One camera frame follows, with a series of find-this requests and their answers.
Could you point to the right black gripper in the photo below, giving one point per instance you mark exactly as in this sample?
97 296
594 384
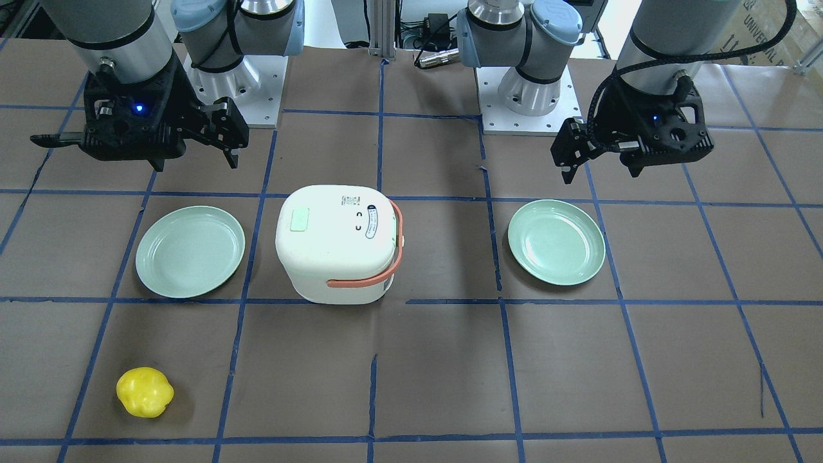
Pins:
184 95

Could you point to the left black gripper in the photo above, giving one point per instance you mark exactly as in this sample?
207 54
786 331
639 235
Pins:
618 113

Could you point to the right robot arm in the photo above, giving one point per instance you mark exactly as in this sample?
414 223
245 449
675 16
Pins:
217 36

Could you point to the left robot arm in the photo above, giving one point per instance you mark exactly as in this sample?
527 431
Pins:
667 39

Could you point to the green plate far side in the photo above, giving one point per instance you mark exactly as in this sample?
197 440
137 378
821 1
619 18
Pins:
556 242

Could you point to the green plate near yellow pepper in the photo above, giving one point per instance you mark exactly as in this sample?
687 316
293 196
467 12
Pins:
190 252

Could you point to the brown table mat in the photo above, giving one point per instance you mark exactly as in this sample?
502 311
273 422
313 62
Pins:
698 340

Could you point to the yellow bell pepper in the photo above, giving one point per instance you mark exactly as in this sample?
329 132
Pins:
144 392

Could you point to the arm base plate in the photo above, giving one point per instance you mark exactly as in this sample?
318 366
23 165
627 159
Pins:
514 106
256 86

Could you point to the white rice cooker orange handle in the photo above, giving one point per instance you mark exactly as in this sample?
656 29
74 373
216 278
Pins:
340 244

